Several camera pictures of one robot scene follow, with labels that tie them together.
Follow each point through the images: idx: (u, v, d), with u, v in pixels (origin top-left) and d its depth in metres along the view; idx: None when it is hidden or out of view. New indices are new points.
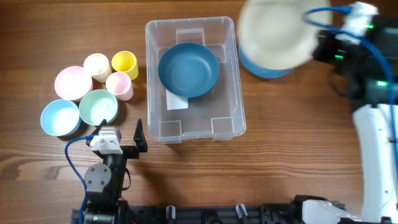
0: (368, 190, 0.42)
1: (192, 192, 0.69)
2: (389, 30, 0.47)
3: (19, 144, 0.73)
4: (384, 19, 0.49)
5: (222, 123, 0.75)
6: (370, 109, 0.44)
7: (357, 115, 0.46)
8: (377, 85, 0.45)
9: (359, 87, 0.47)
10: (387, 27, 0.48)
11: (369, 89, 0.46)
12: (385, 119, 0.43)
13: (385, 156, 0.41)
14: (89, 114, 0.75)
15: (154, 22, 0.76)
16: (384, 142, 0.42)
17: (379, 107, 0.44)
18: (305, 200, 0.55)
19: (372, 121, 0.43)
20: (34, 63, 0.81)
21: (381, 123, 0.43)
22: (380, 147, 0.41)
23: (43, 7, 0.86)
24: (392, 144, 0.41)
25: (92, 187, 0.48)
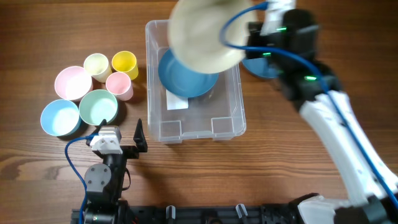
0: (346, 178, 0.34)
1: (191, 192, 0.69)
2: (302, 29, 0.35)
3: (19, 144, 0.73)
4: (295, 18, 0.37)
5: (222, 123, 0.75)
6: (311, 103, 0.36)
7: (304, 111, 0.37)
8: (310, 83, 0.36)
9: (293, 88, 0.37)
10: (301, 27, 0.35)
11: (300, 88, 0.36)
12: (328, 107, 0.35)
13: (341, 140, 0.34)
14: (89, 114, 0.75)
15: (154, 22, 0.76)
16: (336, 126, 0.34)
17: (319, 99, 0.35)
18: (301, 203, 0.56)
19: (316, 112, 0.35)
20: (34, 63, 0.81)
21: (328, 112, 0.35)
22: (334, 134, 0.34)
23: (43, 7, 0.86)
24: (344, 127, 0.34)
25: (92, 187, 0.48)
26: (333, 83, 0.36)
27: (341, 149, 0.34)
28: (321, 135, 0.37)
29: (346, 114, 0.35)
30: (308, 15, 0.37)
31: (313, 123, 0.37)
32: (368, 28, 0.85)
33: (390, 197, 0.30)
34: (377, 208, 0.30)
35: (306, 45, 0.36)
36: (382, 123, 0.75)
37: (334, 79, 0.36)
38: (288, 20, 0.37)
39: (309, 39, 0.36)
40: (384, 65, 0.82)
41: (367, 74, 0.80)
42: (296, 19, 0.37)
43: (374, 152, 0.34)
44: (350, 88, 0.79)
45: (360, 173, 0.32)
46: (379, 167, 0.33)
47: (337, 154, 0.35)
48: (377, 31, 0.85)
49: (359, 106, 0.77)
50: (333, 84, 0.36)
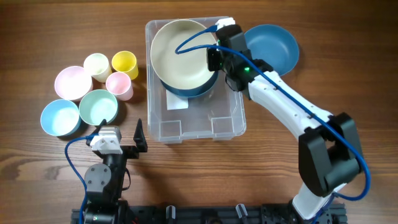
0: (291, 130, 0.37)
1: (191, 192, 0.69)
2: (233, 37, 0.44)
3: (19, 143, 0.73)
4: (227, 30, 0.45)
5: (221, 123, 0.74)
6: (250, 83, 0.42)
7: (251, 94, 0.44)
8: (248, 73, 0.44)
9: (238, 81, 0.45)
10: (232, 35, 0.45)
11: (241, 79, 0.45)
12: (264, 80, 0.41)
13: (276, 98, 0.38)
14: (89, 114, 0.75)
15: (154, 22, 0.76)
16: (269, 90, 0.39)
17: (256, 79, 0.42)
18: (294, 200, 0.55)
19: (254, 86, 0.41)
20: (34, 63, 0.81)
21: (263, 83, 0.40)
22: (268, 96, 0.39)
23: (42, 7, 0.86)
24: (278, 88, 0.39)
25: (92, 187, 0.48)
26: (265, 67, 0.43)
27: (277, 106, 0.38)
28: (267, 107, 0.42)
29: (277, 81, 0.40)
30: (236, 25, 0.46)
31: (259, 101, 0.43)
32: (370, 27, 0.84)
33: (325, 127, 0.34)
34: (315, 134, 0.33)
35: (240, 46, 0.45)
36: (383, 123, 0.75)
37: (265, 65, 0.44)
38: (221, 33, 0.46)
39: (241, 42, 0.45)
40: (385, 64, 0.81)
41: (369, 73, 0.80)
42: (228, 31, 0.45)
43: (305, 99, 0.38)
44: (351, 88, 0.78)
45: (296, 115, 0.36)
46: (311, 108, 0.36)
47: (278, 114, 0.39)
48: (379, 30, 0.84)
49: (360, 106, 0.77)
50: (265, 66, 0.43)
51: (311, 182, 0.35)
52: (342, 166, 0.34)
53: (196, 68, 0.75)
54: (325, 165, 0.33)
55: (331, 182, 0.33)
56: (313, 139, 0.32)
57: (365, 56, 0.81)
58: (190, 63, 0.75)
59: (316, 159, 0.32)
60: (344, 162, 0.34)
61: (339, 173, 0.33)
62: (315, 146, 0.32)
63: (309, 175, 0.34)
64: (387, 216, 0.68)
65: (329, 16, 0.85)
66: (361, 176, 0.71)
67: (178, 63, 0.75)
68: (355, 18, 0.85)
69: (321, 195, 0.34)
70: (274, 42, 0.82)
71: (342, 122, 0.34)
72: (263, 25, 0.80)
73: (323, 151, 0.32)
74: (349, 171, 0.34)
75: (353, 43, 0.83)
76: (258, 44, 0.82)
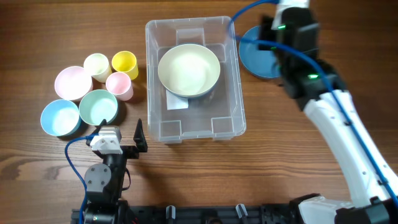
0: (351, 178, 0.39)
1: (192, 192, 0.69)
2: (301, 28, 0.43)
3: (19, 144, 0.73)
4: (295, 18, 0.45)
5: (222, 123, 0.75)
6: (314, 101, 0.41)
7: (307, 109, 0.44)
8: (313, 81, 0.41)
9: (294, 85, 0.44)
10: (302, 26, 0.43)
11: (301, 84, 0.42)
12: (333, 106, 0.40)
13: (346, 139, 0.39)
14: (89, 114, 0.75)
15: (154, 22, 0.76)
16: (340, 126, 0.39)
17: (323, 97, 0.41)
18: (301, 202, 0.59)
19: (322, 112, 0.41)
20: (34, 63, 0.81)
21: (331, 111, 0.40)
22: (339, 134, 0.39)
23: (43, 7, 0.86)
24: (349, 126, 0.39)
25: (92, 187, 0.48)
26: (336, 80, 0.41)
27: (343, 150, 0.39)
28: (326, 138, 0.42)
29: (349, 112, 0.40)
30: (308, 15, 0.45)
31: (319, 126, 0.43)
32: (369, 27, 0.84)
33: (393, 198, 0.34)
34: (382, 210, 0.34)
35: (308, 43, 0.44)
36: (383, 124, 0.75)
37: (336, 77, 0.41)
38: (288, 20, 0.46)
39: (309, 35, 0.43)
40: (385, 65, 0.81)
41: (369, 73, 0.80)
42: (298, 20, 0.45)
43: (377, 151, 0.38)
44: (351, 88, 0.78)
45: (364, 172, 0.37)
46: (382, 168, 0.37)
47: (339, 152, 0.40)
48: (379, 30, 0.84)
49: (360, 106, 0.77)
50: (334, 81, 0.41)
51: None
52: None
53: (199, 78, 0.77)
54: None
55: None
56: (380, 216, 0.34)
57: (365, 57, 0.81)
58: (189, 76, 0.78)
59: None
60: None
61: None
62: (377, 220, 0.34)
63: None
64: None
65: (329, 16, 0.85)
66: None
67: (179, 76, 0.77)
68: (354, 18, 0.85)
69: None
70: None
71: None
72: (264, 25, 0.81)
73: None
74: None
75: (353, 43, 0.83)
76: None
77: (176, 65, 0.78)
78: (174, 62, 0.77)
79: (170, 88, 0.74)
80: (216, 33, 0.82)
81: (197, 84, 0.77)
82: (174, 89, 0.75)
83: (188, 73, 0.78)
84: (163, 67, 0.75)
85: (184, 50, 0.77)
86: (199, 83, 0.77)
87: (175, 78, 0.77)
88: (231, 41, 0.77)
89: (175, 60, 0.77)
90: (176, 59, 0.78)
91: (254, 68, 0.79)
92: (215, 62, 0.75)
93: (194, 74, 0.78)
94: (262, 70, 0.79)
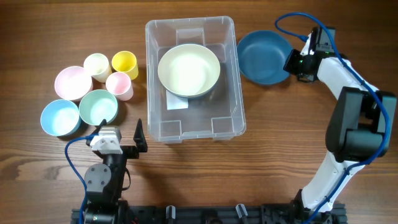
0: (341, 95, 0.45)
1: (192, 192, 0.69)
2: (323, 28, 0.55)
3: (19, 144, 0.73)
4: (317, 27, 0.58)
5: (222, 123, 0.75)
6: (324, 59, 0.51)
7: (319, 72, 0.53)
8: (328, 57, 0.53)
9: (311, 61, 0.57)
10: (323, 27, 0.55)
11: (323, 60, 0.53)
12: (336, 59, 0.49)
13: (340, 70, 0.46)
14: (88, 114, 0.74)
15: (154, 22, 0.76)
16: (337, 65, 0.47)
17: (333, 58, 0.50)
18: (303, 188, 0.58)
19: (326, 62, 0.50)
20: (34, 63, 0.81)
21: (334, 61, 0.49)
22: (336, 69, 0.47)
23: (43, 7, 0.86)
24: (344, 66, 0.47)
25: (92, 187, 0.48)
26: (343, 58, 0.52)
27: (339, 79, 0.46)
28: (329, 84, 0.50)
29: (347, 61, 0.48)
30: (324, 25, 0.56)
31: (326, 79, 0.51)
32: (370, 27, 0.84)
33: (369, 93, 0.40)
34: (357, 90, 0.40)
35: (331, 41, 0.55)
36: None
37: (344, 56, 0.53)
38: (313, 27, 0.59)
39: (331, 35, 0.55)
40: (385, 64, 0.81)
41: (369, 73, 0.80)
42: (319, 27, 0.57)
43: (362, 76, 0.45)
44: None
45: (351, 82, 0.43)
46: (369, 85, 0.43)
47: (335, 86, 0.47)
48: (379, 30, 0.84)
49: None
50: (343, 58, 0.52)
51: (333, 138, 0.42)
52: (365, 134, 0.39)
53: (200, 76, 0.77)
54: (351, 117, 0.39)
55: (349, 137, 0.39)
56: (354, 92, 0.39)
57: (365, 57, 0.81)
58: (190, 76, 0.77)
59: (348, 108, 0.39)
60: (372, 135, 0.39)
61: (360, 140, 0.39)
62: (350, 96, 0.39)
63: (335, 126, 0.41)
64: (387, 216, 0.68)
65: (329, 16, 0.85)
66: (361, 177, 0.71)
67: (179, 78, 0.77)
68: (355, 18, 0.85)
69: (336, 147, 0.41)
70: (271, 45, 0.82)
71: (386, 94, 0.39)
72: (268, 31, 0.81)
73: (355, 104, 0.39)
74: (370, 139, 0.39)
75: (353, 43, 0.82)
76: (255, 47, 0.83)
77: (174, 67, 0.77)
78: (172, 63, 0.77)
79: (169, 88, 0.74)
80: (216, 33, 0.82)
81: (199, 83, 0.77)
82: (173, 89, 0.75)
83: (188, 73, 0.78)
84: (163, 68, 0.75)
85: (180, 52, 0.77)
86: (201, 81, 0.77)
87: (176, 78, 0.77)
88: (231, 40, 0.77)
89: (173, 61, 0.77)
90: (175, 61, 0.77)
91: (252, 72, 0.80)
92: (215, 61, 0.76)
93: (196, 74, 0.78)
94: (258, 76, 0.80)
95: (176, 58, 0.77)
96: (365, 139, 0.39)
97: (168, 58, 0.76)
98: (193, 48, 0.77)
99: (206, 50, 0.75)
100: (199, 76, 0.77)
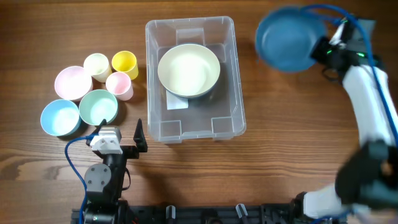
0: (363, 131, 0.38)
1: (192, 192, 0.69)
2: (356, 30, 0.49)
3: (19, 143, 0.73)
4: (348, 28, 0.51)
5: (222, 123, 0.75)
6: (354, 66, 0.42)
7: (346, 78, 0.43)
8: (361, 59, 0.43)
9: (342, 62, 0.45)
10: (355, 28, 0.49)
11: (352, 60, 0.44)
12: (368, 73, 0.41)
13: (370, 95, 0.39)
14: (89, 114, 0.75)
15: (154, 22, 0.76)
16: (367, 86, 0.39)
17: (364, 67, 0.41)
18: (306, 193, 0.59)
19: (357, 75, 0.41)
20: (34, 63, 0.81)
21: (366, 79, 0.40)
22: (365, 91, 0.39)
23: (42, 7, 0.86)
24: (377, 88, 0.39)
25: (92, 187, 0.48)
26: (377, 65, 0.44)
27: (365, 109, 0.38)
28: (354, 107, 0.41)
29: (382, 82, 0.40)
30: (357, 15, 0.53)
31: (352, 96, 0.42)
32: None
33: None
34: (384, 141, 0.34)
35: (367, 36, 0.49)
36: None
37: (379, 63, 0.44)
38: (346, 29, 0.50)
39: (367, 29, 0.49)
40: None
41: None
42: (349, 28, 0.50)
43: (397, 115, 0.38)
44: None
45: (382, 120, 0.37)
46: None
47: (360, 114, 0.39)
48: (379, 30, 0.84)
49: None
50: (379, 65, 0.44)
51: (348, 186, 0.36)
52: (387, 191, 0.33)
53: (200, 76, 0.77)
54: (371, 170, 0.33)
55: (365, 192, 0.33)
56: (379, 144, 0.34)
57: None
58: (190, 76, 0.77)
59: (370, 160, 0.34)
60: (392, 194, 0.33)
61: (379, 197, 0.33)
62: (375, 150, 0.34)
63: (351, 173, 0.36)
64: None
65: None
66: None
67: (179, 78, 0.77)
68: None
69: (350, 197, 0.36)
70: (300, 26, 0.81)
71: None
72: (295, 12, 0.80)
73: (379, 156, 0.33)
74: (388, 197, 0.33)
75: None
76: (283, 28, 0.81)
77: (175, 66, 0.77)
78: (173, 63, 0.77)
79: (169, 88, 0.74)
80: (216, 33, 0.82)
81: (199, 83, 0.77)
82: (173, 89, 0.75)
83: (188, 73, 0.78)
84: (163, 68, 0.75)
85: (181, 51, 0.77)
86: (201, 81, 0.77)
87: (176, 78, 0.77)
88: (231, 40, 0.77)
89: (174, 61, 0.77)
90: (175, 60, 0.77)
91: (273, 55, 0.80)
92: (215, 61, 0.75)
93: (196, 73, 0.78)
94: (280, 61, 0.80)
95: (178, 58, 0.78)
96: (385, 195, 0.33)
97: (168, 58, 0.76)
98: (194, 48, 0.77)
99: (207, 51, 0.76)
100: (199, 76, 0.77)
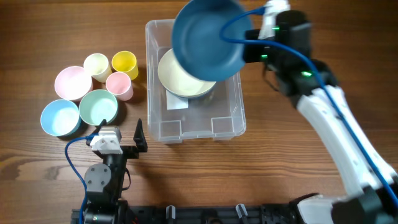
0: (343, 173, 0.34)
1: (191, 192, 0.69)
2: (295, 28, 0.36)
3: (20, 143, 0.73)
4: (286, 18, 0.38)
5: (222, 123, 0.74)
6: (307, 97, 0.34)
7: (301, 107, 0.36)
8: (306, 83, 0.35)
9: (290, 84, 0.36)
10: (293, 25, 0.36)
11: (296, 85, 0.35)
12: (324, 101, 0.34)
13: (338, 132, 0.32)
14: (89, 114, 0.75)
15: (154, 22, 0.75)
16: (331, 118, 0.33)
17: (316, 94, 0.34)
18: (301, 201, 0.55)
19: (314, 107, 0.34)
20: (34, 63, 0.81)
21: (323, 106, 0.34)
22: (330, 125, 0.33)
23: (42, 7, 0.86)
24: (341, 119, 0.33)
25: (92, 187, 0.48)
26: (328, 78, 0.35)
27: (338, 150, 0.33)
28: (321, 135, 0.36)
29: (341, 106, 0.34)
30: (300, 14, 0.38)
31: (313, 122, 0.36)
32: (369, 27, 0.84)
33: (386, 186, 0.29)
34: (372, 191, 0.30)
35: (301, 42, 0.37)
36: (383, 124, 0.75)
37: (329, 74, 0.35)
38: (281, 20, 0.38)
39: (304, 35, 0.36)
40: (386, 64, 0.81)
41: (368, 73, 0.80)
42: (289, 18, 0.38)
43: (369, 143, 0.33)
44: (351, 88, 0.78)
45: (359, 162, 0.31)
46: (374, 158, 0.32)
47: (334, 154, 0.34)
48: (379, 30, 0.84)
49: (360, 106, 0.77)
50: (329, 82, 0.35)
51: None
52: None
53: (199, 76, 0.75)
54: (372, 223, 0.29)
55: None
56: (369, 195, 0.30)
57: (365, 57, 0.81)
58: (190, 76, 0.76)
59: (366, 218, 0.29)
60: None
61: None
62: (370, 206, 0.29)
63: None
64: None
65: (330, 16, 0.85)
66: None
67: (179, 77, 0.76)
68: (356, 18, 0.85)
69: None
70: None
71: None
72: None
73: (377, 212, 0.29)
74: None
75: (354, 43, 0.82)
76: None
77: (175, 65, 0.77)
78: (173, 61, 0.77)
79: (169, 88, 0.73)
80: None
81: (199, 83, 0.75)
82: (173, 89, 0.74)
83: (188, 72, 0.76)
84: (163, 67, 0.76)
85: None
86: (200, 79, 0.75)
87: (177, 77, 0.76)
88: None
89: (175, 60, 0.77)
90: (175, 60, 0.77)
91: None
92: None
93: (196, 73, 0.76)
94: None
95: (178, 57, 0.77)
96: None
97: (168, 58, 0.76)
98: None
99: None
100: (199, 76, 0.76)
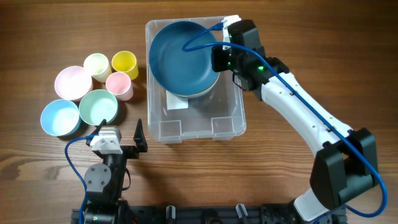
0: (308, 142, 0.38)
1: (191, 192, 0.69)
2: (245, 32, 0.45)
3: (20, 144, 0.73)
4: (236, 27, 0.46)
5: (221, 123, 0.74)
6: (264, 85, 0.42)
7: (263, 96, 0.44)
8: (262, 74, 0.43)
9: (250, 80, 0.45)
10: (244, 31, 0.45)
11: (255, 79, 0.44)
12: (280, 85, 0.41)
13: (292, 105, 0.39)
14: (89, 114, 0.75)
15: (154, 22, 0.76)
16: (285, 95, 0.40)
17: (270, 81, 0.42)
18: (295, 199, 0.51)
19: (272, 92, 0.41)
20: (34, 63, 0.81)
21: (278, 88, 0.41)
22: (285, 101, 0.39)
23: (42, 7, 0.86)
24: (295, 95, 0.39)
25: (92, 187, 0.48)
26: (280, 68, 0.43)
27: (297, 119, 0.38)
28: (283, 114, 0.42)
29: (293, 85, 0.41)
30: (247, 22, 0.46)
31: (273, 104, 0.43)
32: (369, 27, 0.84)
33: (347, 144, 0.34)
34: (335, 150, 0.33)
35: (252, 43, 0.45)
36: (384, 123, 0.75)
37: (279, 65, 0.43)
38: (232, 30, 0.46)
39: (254, 38, 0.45)
40: (386, 64, 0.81)
41: (368, 73, 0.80)
42: (239, 27, 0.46)
43: (324, 109, 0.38)
44: (351, 88, 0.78)
45: (315, 126, 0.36)
46: (329, 119, 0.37)
47: (296, 125, 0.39)
48: (379, 29, 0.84)
49: (360, 106, 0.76)
50: (279, 67, 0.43)
51: (321, 191, 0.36)
52: (356, 182, 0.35)
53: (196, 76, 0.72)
54: (341, 182, 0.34)
55: (344, 196, 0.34)
56: (333, 154, 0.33)
57: (365, 57, 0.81)
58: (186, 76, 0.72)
59: (333, 176, 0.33)
60: (359, 178, 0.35)
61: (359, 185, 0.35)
62: (334, 162, 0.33)
63: (321, 187, 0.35)
64: (387, 216, 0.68)
65: (329, 15, 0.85)
66: None
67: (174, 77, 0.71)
68: (356, 18, 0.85)
69: (331, 208, 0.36)
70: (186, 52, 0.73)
71: (362, 137, 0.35)
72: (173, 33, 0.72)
73: (339, 167, 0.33)
74: (361, 185, 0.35)
75: (353, 44, 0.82)
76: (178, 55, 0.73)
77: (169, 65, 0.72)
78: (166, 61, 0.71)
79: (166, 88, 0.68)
80: None
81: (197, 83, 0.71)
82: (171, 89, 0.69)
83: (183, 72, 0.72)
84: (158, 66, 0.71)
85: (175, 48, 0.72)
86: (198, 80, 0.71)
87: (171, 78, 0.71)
88: None
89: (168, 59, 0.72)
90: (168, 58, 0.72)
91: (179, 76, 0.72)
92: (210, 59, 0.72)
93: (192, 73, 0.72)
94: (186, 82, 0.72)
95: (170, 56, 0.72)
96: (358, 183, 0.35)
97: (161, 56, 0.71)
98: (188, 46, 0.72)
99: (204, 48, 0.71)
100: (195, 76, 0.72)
